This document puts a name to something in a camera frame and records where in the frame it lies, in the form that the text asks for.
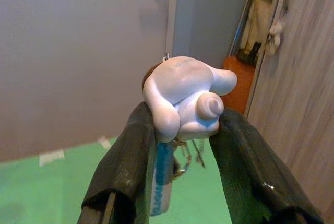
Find metal keys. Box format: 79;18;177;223
172;139;207;180

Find light wooden door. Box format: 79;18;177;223
245;0;334;193

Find dark shoes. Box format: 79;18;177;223
236;42;261;65

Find white tape piece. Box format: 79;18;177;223
98;136;112;149
39;149;65;167

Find orange round stool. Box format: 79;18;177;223
221;55;256;115

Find white dog figurine keychain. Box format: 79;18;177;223
142;55;238;143

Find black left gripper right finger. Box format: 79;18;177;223
210;108;324;224

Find white plush charm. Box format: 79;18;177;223
268;22;284;56

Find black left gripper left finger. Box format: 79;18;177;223
77;102;159;224

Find green wall board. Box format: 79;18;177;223
0;136;235;224

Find white fluffy garment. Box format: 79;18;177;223
240;0;275;55

